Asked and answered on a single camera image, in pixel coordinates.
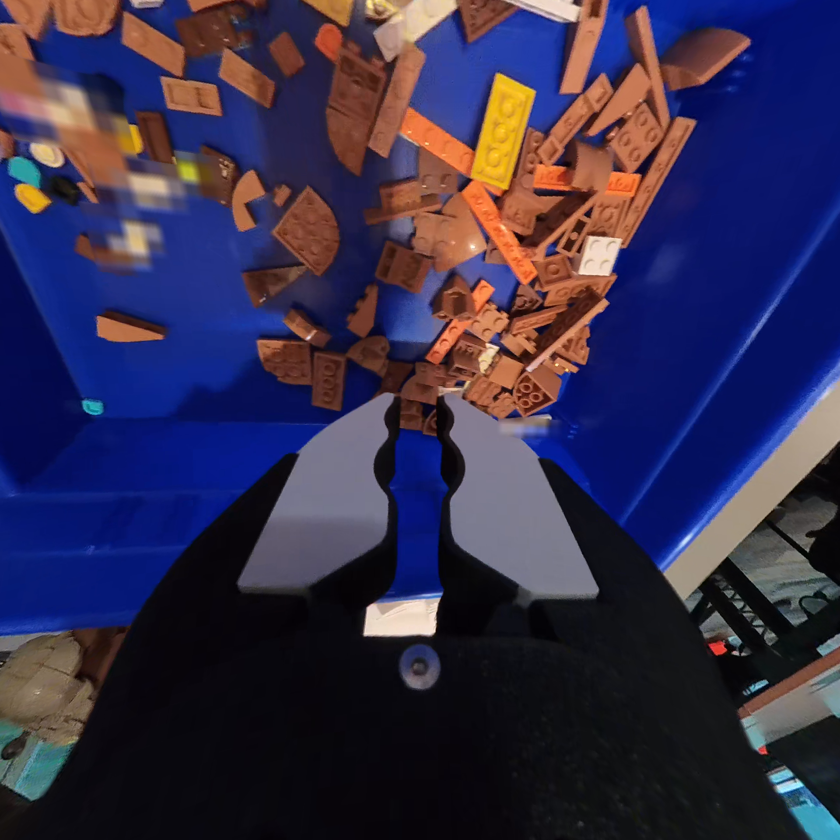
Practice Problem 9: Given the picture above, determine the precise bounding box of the white long lego plate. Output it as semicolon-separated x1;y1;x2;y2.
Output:
505;0;581;24

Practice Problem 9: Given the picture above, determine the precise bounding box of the blue plastic parts bin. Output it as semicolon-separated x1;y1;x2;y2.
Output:
0;0;840;636

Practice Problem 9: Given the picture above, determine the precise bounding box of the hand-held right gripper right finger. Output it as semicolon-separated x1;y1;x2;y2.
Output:
436;394;599;608

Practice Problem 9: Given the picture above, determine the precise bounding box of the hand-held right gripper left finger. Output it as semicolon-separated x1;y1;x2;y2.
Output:
238;392;403;608

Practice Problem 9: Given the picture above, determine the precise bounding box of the pile of brown lego pieces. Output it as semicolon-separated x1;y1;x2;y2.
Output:
0;0;752;437

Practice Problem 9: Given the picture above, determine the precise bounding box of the yellow lego plate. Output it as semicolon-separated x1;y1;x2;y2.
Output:
471;72;536;191

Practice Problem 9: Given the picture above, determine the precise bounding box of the white square lego plate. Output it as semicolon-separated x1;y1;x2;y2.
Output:
577;235;623;277

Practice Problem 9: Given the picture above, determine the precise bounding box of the white lego brick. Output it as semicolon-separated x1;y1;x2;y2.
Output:
373;0;458;63

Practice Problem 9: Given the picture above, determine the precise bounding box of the brown curved lego slope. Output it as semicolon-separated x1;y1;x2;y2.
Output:
659;28;751;91

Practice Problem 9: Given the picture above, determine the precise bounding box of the tan brown lego animal model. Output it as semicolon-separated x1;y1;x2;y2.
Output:
0;630;126;742

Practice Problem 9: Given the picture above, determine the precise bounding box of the orange long lego plate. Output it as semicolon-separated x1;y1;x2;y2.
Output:
400;108;476;177
533;165;641;198
462;180;538;284

